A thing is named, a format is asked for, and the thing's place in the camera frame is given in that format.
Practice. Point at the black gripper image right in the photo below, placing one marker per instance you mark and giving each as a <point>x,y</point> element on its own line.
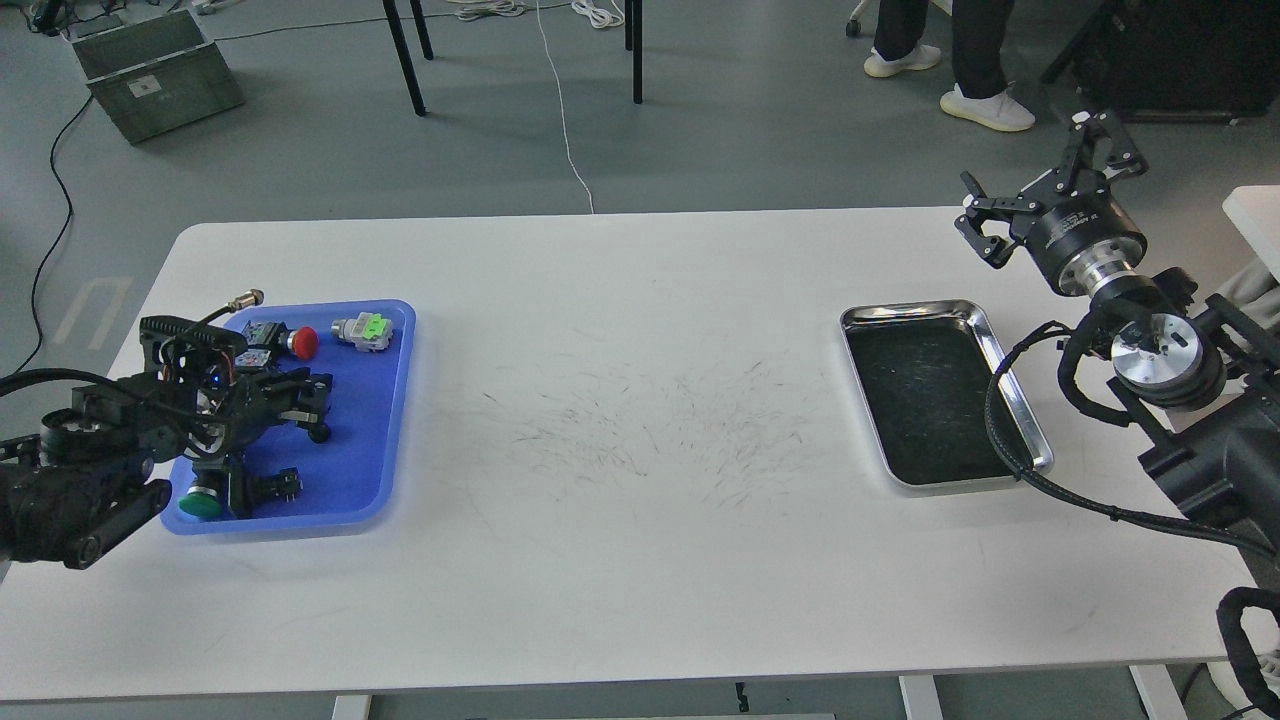
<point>1085,235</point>

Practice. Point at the grey green connector module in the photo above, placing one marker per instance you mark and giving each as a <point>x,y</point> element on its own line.
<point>367,332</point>

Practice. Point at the person's white shoe right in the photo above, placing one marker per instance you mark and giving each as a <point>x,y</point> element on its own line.
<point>1001,113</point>

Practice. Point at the black table leg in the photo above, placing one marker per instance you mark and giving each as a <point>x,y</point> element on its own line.
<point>396,29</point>

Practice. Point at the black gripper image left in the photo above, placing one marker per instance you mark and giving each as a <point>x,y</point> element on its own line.
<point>258,402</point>

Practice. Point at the black cabinet on floor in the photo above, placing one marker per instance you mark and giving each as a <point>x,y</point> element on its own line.
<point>1175,61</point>

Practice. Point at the blue plastic tray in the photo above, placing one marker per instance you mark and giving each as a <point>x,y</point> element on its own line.
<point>346,481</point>

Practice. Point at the person's white shoe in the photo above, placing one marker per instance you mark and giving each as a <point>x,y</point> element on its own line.
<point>922,57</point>
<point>1001,113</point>

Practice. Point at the green push button switch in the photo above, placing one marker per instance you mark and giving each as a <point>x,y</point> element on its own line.
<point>208,495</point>

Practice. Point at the silver metal tray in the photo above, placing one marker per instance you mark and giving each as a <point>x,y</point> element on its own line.
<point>923,371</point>

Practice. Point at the black switch component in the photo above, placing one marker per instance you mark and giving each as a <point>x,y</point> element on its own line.
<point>247,492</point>

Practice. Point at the red push button switch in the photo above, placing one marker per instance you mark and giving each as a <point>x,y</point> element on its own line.
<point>268,342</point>

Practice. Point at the person's white shoe left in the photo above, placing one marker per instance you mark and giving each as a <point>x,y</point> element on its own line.
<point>922,57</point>

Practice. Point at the black robot arm image left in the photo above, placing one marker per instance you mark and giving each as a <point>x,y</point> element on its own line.
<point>73,491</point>

